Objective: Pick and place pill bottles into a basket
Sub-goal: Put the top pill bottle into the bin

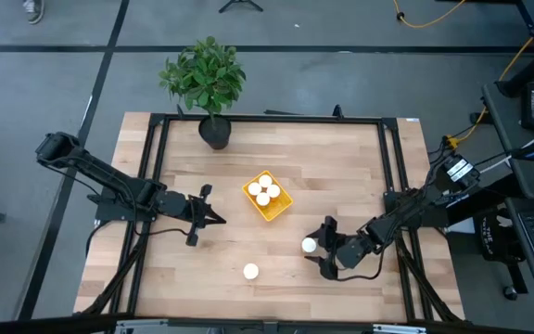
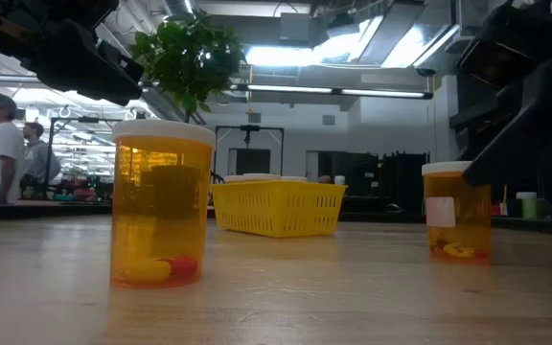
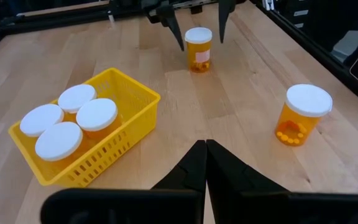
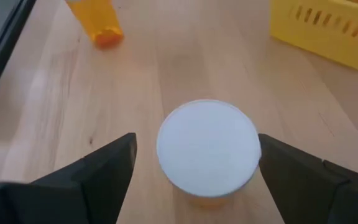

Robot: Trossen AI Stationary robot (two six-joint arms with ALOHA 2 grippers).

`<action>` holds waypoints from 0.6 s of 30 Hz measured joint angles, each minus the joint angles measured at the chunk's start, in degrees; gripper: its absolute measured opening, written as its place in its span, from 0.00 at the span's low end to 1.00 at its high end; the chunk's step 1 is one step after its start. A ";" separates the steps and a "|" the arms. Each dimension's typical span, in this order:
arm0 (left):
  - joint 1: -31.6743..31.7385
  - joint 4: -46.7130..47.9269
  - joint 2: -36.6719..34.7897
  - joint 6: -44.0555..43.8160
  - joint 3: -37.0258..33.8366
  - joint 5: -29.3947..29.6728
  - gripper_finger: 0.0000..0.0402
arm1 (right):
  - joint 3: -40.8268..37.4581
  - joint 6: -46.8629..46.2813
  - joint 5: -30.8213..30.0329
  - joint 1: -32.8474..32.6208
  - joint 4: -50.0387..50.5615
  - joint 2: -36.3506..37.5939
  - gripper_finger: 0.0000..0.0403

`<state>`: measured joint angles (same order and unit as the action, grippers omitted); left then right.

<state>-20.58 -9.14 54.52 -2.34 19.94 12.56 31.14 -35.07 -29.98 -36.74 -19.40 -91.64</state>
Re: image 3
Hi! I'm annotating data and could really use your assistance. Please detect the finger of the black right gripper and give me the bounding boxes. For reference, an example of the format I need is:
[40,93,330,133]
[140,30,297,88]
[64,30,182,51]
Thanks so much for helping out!
[155,4,186,52]
[218,0,237,44]

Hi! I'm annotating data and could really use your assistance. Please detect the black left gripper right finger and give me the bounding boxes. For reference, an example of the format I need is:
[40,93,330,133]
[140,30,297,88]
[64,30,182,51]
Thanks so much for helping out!
[206,139,358,224]

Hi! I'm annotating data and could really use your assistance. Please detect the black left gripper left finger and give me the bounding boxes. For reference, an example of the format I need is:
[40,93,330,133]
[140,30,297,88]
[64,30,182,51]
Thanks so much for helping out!
[40,139,207,224]

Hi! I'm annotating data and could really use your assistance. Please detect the orange pill bottle white cap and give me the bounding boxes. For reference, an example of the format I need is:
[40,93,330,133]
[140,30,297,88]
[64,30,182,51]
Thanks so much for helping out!
[184,27,213,74]
[34,121,90,162]
[75,98,123,141]
[19,103,65,138]
[274,83,334,147]
[57,83,98,123]

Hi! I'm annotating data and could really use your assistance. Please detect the yellow plastic basket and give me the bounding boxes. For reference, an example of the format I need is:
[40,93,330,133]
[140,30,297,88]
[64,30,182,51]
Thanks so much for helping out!
[7,67,162,188]

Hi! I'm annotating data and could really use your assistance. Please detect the silver aluminium rail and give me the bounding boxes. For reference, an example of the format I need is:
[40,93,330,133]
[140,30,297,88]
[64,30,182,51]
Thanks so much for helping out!
[261,0,276,12]

